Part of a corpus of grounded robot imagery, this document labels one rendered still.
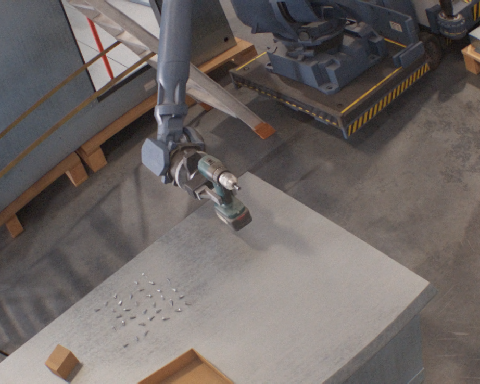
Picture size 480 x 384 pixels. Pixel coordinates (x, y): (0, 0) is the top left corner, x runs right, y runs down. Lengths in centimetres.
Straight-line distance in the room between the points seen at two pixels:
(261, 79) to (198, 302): 190
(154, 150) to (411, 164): 146
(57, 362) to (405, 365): 124
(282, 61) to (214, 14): 79
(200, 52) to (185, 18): 191
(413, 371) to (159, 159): 122
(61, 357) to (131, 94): 243
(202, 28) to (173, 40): 188
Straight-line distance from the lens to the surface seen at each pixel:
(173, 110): 270
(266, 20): 373
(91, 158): 442
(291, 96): 390
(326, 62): 383
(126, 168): 435
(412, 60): 401
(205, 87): 383
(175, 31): 273
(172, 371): 225
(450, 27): 422
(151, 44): 360
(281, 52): 402
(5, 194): 439
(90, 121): 444
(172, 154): 262
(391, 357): 240
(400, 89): 396
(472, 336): 286
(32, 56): 413
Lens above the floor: 233
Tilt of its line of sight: 38 degrees down
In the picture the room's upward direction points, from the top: 22 degrees counter-clockwise
